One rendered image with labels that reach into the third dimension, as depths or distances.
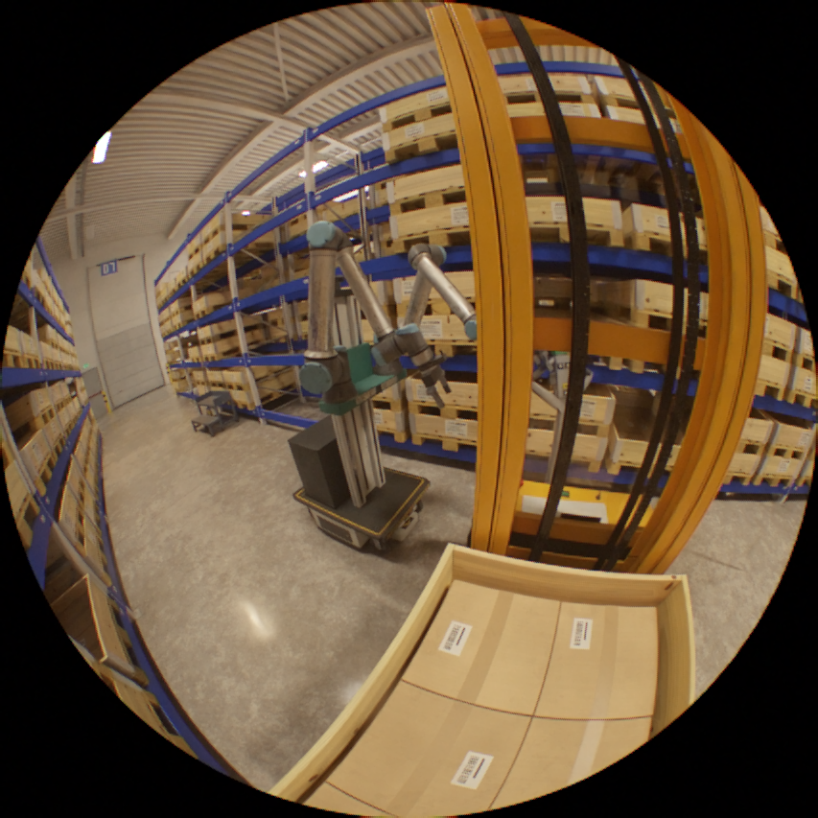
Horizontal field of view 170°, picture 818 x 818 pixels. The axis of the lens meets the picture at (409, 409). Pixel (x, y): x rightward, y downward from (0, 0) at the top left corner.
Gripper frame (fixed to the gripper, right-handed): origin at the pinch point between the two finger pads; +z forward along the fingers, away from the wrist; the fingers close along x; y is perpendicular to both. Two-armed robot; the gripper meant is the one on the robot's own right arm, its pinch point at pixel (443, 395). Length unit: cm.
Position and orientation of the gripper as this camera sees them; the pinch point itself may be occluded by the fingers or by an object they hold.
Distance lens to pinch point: 119.1
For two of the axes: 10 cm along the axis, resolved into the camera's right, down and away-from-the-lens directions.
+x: -3.3, 5.0, -8.0
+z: 4.9, 8.1, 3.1
